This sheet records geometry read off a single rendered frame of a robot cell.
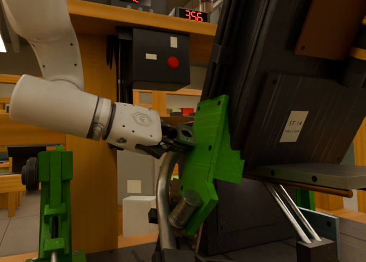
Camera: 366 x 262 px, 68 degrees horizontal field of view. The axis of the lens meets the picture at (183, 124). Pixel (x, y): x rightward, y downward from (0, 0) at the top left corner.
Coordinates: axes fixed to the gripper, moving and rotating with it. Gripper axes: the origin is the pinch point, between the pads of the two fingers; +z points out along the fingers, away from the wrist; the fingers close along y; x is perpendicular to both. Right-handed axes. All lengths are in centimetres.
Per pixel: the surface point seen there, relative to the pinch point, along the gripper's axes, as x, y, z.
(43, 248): 22.4, -14.6, -20.0
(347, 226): 12, -5, 66
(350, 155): 276, 511, 850
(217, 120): -10.2, -3.9, 2.8
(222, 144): -7.0, -6.5, 5.2
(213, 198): -2.8, -16.4, 3.0
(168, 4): 118, 663, 117
